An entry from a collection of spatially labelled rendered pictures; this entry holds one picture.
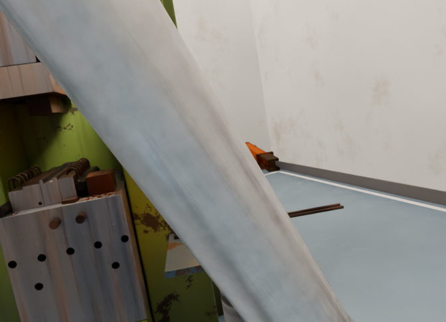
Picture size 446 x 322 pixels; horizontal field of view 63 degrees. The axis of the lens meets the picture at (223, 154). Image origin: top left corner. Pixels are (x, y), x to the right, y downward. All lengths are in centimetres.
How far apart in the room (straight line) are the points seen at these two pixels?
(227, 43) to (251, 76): 59
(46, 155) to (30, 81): 56
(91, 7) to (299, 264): 23
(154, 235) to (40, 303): 44
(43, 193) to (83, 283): 32
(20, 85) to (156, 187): 109
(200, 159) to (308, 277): 14
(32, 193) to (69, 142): 50
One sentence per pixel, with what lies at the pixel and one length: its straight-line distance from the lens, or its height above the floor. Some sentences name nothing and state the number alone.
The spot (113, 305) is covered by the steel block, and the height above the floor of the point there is 55.
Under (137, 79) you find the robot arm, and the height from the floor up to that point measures 118.
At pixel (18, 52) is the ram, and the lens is 133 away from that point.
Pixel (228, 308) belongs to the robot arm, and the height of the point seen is 90.
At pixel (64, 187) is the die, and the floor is 96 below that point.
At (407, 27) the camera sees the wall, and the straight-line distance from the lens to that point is 358.
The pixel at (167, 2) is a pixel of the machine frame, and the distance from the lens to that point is 192.
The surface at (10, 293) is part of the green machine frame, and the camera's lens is 162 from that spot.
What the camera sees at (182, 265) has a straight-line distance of 108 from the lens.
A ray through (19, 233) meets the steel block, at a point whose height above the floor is 86.
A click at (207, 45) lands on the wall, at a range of 535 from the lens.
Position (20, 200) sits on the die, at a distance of 135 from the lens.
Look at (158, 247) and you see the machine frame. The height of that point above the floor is 63.
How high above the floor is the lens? 116
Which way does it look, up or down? 9 degrees down
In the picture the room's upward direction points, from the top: 9 degrees counter-clockwise
